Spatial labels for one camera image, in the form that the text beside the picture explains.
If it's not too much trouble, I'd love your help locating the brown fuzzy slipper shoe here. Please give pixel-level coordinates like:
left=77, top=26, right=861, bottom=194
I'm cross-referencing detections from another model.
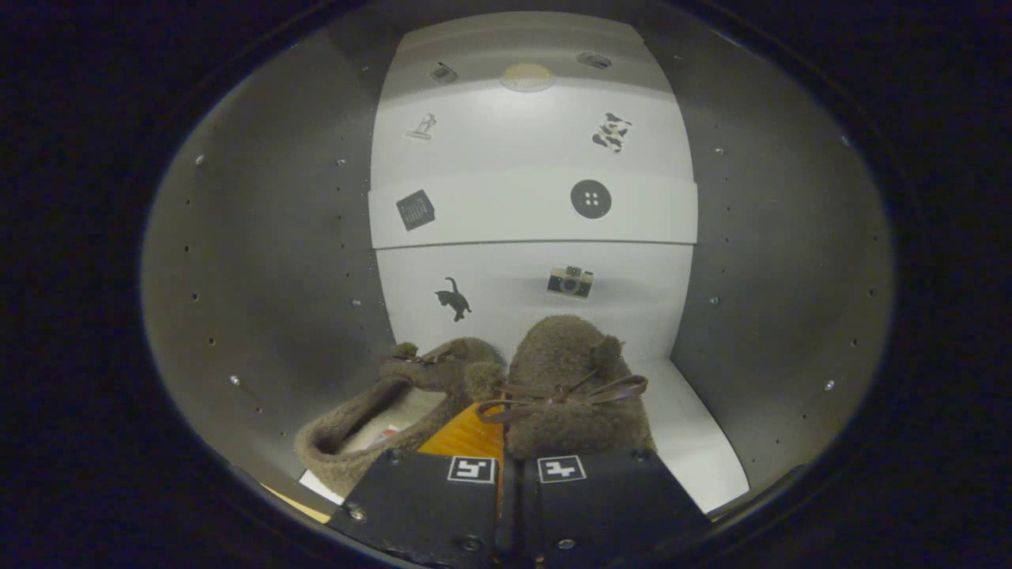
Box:
left=478, top=315, right=657, bottom=461
left=294, top=337, right=507, bottom=499

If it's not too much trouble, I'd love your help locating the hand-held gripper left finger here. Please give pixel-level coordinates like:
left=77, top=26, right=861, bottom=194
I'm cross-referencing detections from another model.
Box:
left=328, top=401, right=505, bottom=567

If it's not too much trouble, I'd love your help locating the grey shoe cabinet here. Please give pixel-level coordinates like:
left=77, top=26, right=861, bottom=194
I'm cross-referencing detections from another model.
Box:
left=141, top=9, right=896, bottom=526

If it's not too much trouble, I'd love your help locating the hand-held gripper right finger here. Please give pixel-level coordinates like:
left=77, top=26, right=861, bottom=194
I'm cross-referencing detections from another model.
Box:
left=514, top=449, right=712, bottom=567

